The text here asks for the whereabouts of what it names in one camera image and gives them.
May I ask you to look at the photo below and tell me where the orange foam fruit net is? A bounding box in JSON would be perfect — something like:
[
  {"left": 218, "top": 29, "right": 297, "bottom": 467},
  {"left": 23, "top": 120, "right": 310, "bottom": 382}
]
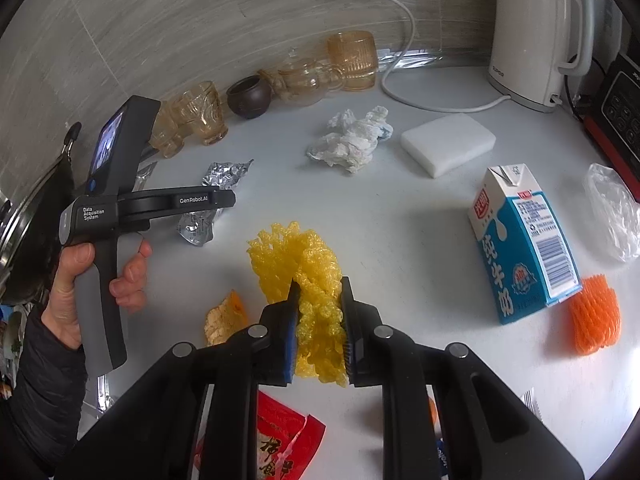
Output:
[{"left": 565, "top": 274, "right": 622, "bottom": 356}]

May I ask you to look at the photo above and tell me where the crumpled white tissue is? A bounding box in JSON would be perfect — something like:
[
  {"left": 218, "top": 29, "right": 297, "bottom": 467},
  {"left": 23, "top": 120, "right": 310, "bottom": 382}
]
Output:
[{"left": 306, "top": 106, "right": 395, "bottom": 175}]

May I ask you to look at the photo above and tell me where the black power cable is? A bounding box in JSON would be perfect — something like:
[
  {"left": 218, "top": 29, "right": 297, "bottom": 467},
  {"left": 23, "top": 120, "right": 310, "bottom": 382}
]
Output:
[{"left": 562, "top": 55, "right": 608, "bottom": 123}]

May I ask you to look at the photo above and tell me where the white electric kettle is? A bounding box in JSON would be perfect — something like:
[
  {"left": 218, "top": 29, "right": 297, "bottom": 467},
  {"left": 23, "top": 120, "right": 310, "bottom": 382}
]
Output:
[{"left": 487, "top": 0, "right": 596, "bottom": 115}]

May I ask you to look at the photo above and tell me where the white power cable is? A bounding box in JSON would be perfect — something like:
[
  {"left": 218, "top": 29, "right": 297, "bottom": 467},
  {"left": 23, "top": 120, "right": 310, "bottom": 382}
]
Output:
[{"left": 320, "top": 0, "right": 511, "bottom": 112}]

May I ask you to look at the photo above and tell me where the person's left forearm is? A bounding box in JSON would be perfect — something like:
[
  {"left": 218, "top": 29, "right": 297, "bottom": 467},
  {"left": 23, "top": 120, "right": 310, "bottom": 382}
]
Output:
[{"left": 0, "top": 305, "right": 90, "bottom": 480}]

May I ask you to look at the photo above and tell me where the ribbed amber glass mug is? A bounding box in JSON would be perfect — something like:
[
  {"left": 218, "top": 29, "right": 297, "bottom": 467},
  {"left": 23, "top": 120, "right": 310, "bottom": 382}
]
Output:
[{"left": 327, "top": 30, "right": 377, "bottom": 93}]

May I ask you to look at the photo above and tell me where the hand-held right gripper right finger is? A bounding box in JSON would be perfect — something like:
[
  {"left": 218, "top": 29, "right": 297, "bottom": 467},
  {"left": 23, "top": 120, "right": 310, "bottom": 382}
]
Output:
[{"left": 340, "top": 276, "right": 586, "bottom": 480}]

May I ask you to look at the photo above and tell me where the metal wok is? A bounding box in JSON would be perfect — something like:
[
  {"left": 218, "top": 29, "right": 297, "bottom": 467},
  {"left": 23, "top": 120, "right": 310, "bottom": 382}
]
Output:
[{"left": 0, "top": 122, "right": 83, "bottom": 306}]

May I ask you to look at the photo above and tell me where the blue white milk carton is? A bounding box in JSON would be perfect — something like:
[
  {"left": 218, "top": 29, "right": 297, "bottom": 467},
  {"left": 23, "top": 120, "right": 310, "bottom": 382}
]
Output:
[{"left": 467, "top": 162, "right": 583, "bottom": 326}]

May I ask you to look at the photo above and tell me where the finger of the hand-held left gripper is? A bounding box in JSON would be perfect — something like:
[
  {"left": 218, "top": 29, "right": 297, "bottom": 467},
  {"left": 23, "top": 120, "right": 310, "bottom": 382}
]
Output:
[{"left": 120, "top": 186, "right": 237, "bottom": 222}]

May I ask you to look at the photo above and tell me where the blue packet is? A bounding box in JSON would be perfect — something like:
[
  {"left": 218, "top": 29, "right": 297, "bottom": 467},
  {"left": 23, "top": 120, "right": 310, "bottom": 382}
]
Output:
[{"left": 434, "top": 435, "right": 452, "bottom": 480}]

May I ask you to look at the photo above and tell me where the person's left hand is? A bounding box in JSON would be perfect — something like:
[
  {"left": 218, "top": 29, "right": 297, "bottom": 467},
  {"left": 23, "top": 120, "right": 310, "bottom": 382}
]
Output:
[{"left": 41, "top": 239, "right": 152, "bottom": 350}]

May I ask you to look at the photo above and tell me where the clear plastic bag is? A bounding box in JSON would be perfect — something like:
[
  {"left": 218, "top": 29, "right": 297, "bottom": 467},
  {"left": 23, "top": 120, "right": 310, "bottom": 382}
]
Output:
[{"left": 582, "top": 162, "right": 640, "bottom": 263}]

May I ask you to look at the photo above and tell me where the white sponge block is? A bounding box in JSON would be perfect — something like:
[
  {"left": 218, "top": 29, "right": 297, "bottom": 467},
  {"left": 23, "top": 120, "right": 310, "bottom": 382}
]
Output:
[{"left": 400, "top": 112, "right": 497, "bottom": 178}]

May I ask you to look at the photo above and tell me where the brown clay pot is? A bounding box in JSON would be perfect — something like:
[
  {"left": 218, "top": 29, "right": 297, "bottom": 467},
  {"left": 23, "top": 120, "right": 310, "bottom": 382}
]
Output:
[{"left": 226, "top": 75, "right": 273, "bottom": 121}]

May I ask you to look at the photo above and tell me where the yellow foam fruit net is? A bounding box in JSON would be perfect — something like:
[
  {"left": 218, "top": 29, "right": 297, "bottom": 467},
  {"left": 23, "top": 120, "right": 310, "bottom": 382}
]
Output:
[{"left": 246, "top": 220, "right": 351, "bottom": 388}]

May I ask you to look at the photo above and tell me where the faceted amber glass cup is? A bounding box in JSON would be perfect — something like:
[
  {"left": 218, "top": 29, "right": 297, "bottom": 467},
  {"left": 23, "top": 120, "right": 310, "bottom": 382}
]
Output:
[
  {"left": 149, "top": 105, "right": 188, "bottom": 158},
  {"left": 177, "top": 81, "right": 228, "bottom": 147}
]

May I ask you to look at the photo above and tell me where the black red blender base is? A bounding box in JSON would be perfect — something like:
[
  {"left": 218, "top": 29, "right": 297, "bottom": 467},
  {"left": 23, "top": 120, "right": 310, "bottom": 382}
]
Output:
[{"left": 582, "top": 52, "right": 640, "bottom": 186}]

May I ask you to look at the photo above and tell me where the red snack wrapper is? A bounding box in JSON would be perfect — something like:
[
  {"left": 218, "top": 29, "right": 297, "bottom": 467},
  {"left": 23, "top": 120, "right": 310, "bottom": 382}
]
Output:
[{"left": 192, "top": 390, "right": 326, "bottom": 480}]

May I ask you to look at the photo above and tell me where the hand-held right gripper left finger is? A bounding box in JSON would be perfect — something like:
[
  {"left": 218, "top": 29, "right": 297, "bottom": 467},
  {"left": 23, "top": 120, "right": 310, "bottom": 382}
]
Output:
[{"left": 55, "top": 280, "right": 302, "bottom": 480}]

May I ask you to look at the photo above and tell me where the silver foil wrapper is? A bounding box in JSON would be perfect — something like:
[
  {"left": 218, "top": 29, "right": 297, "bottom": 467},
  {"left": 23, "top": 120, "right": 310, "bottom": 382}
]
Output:
[{"left": 177, "top": 159, "right": 255, "bottom": 248}]

